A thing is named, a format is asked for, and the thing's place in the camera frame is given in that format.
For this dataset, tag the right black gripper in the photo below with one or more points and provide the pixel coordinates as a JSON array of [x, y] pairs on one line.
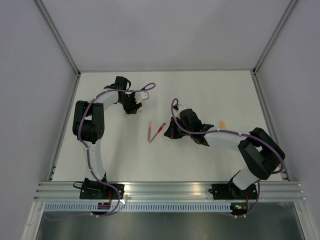
[[171, 132]]

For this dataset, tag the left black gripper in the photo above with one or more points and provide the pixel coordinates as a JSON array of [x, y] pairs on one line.
[[133, 108]]

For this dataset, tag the red grip clear pen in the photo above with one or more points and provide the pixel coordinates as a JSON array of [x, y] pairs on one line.
[[158, 131]]

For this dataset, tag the orange grip clear pen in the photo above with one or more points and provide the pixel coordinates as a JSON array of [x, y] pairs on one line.
[[149, 131]]

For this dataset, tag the orange marker cap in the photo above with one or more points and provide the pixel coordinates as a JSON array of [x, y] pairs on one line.
[[222, 125]]

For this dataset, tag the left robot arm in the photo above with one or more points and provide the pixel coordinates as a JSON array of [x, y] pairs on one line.
[[89, 123]]

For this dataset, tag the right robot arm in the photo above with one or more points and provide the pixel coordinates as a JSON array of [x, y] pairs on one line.
[[261, 154]]

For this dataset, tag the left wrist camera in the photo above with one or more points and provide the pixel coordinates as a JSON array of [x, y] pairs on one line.
[[141, 96]]

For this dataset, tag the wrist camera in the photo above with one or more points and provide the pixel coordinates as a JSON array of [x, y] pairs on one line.
[[178, 107], [141, 96]]

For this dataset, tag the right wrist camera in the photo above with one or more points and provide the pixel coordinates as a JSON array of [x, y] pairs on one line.
[[178, 107]]

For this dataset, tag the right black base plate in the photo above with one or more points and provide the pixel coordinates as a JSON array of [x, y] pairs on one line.
[[223, 191]]

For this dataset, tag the aluminium mounting rail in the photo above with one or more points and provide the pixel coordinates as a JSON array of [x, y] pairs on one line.
[[270, 191]]

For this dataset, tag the left aluminium frame post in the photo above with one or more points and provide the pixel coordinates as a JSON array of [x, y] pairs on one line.
[[41, 7]]

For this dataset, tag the aluminium frame post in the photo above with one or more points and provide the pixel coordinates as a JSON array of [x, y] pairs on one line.
[[280, 25], [41, 7]]

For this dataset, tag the white slotted cable duct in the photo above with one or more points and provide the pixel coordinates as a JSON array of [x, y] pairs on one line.
[[148, 207]]

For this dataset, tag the right aluminium frame post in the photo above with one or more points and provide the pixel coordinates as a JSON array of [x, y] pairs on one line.
[[280, 25]]

